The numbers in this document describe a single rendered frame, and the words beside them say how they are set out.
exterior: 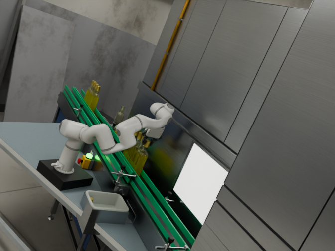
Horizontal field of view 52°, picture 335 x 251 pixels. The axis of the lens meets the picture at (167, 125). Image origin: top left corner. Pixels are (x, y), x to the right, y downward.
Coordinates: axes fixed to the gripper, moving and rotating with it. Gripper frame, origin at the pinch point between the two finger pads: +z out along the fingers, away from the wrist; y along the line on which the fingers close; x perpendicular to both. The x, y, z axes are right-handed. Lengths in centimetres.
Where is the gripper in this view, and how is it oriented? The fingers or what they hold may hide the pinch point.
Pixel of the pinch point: (147, 142)
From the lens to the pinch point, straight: 213.6
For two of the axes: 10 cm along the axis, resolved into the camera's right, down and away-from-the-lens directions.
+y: -8.1, -2.1, -5.5
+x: 3.3, 6.1, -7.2
